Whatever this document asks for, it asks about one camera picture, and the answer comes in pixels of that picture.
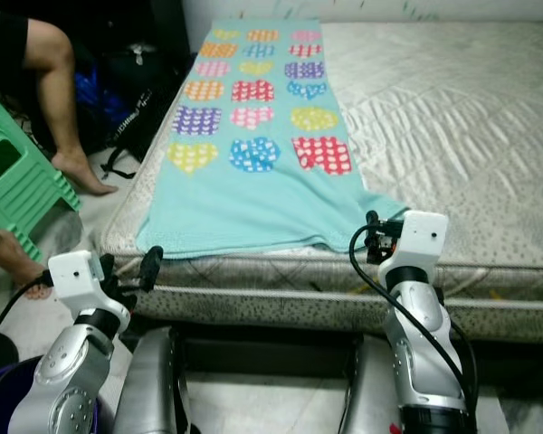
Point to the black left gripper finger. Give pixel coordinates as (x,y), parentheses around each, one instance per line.
(107,268)
(152,268)

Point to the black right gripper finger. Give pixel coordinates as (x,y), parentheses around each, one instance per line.
(372,235)

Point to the turquoise blanket with colourful shapes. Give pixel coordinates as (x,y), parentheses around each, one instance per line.
(244,208)

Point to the grey left robot leg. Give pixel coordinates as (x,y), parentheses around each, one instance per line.
(149,389)

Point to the grey robot leg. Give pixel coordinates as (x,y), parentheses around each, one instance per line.
(149,389)
(366,389)

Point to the stacked green plastic stools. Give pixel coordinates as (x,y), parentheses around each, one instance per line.
(18,172)

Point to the grey quilted spotted mattress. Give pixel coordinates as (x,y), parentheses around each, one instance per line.
(452,117)

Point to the grey right robot leg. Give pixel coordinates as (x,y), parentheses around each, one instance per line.
(366,389)

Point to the black bag with white print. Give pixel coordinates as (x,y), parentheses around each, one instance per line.
(140,99)

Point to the blue bag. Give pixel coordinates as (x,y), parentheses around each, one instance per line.
(98,95)

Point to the seated person in black shorts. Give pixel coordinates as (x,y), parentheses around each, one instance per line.
(59,99)

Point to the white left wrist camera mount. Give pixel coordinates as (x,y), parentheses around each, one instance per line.
(77,277)

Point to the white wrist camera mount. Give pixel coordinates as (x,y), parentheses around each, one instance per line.
(77,277)
(423,238)

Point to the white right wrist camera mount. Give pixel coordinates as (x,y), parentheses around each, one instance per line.
(423,238)

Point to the black bed frame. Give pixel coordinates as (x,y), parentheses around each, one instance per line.
(308,348)

